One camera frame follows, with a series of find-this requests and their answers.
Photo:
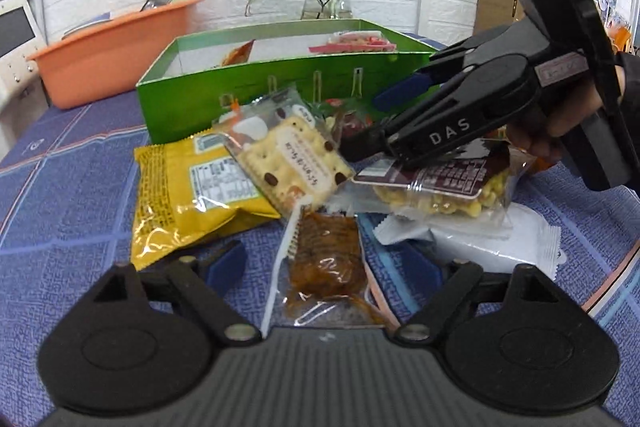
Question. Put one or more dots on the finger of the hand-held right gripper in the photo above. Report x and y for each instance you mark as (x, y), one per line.
(400, 91)
(365, 142)

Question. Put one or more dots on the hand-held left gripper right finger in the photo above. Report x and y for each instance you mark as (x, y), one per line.
(424, 266)

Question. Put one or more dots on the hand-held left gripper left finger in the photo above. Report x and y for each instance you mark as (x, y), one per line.
(226, 263)

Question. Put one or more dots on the corn puff snack packet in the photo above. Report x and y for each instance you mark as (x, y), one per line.
(440, 202)

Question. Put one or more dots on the white snack packet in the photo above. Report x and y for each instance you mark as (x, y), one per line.
(500, 247)

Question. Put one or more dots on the brown dried meat packet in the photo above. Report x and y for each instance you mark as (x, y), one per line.
(325, 252)

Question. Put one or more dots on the green cardboard box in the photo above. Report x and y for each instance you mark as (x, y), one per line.
(190, 102)

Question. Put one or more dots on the person's right hand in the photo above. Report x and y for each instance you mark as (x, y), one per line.
(575, 107)

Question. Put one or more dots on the red wrapped snack packet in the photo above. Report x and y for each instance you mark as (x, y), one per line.
(347, 113)

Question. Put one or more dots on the pink snack packet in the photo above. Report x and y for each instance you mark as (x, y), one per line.
(350, 42)

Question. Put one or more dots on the clear cracker packet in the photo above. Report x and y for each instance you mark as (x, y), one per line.
(295, 157)

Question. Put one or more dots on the brown paper bag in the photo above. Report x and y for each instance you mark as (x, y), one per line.
(492, 12)

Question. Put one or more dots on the yellow snack packet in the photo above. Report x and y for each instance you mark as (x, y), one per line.
(165, 197)

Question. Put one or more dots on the orange snack packet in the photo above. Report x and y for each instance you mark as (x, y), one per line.
(237, 54)

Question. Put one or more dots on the blue checked tablecloth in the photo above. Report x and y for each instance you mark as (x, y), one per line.
(75, 217)

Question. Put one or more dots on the orange plastic basin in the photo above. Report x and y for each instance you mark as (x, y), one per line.
(110, 52)

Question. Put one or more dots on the white countertop appliance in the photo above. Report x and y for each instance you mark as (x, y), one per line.
(20, 72)

